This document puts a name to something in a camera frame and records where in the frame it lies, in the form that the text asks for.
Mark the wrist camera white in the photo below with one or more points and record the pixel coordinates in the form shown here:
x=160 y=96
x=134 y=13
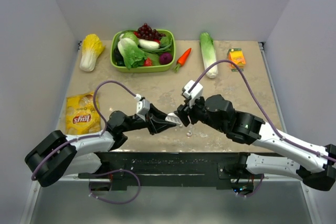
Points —
x=192 y=91
x=142 y=106

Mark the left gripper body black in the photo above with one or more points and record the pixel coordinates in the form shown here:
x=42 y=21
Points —
x=149 y=115

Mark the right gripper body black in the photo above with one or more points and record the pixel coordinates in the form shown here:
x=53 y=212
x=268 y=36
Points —
x=197 y=112

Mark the green lettuce in basket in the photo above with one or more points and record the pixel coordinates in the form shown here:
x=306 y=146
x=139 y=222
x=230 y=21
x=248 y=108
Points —
x=133 y=56

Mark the orange juice carton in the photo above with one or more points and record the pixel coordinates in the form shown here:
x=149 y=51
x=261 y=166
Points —
x=236 y=56

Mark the white radish in basket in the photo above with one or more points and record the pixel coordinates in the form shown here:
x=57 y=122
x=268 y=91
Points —
x=148 y=44

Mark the orange toy carrot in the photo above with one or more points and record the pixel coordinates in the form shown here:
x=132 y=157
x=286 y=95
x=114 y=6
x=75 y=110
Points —
x=182 y=60

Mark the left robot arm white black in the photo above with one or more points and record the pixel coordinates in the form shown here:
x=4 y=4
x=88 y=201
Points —
x=58 y=154

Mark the yellow napa cabbage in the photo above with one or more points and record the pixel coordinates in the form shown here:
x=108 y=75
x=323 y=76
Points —
x=92 y=48

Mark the green white napa cabbage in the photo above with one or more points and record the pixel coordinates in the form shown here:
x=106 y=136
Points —
x=207 y=49

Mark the red strawberry in basket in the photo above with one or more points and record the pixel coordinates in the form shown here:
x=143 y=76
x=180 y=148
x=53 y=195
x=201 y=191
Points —
x=148 y=62

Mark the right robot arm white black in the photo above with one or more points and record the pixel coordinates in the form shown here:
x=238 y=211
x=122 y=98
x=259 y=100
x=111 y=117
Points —
x=312 y=164

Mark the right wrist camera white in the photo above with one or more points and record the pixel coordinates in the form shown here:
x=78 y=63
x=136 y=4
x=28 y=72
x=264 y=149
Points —
x=192 y=91

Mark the purple onion in basket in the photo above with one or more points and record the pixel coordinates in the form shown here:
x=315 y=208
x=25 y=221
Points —
x=165 y=58

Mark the yellow lays chips bag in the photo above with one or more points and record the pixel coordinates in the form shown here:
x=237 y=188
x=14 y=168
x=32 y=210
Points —
x=81 y=116

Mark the red grape bunch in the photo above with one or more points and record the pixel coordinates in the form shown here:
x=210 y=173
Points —
x=148 y=33

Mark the white earbud charging case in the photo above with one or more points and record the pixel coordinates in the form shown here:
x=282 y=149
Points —
x=173 y=118

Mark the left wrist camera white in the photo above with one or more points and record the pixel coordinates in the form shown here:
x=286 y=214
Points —
x=142 y=106

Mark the green plastic basket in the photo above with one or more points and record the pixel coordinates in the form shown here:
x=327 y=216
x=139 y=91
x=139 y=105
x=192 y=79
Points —
x=145 y=69

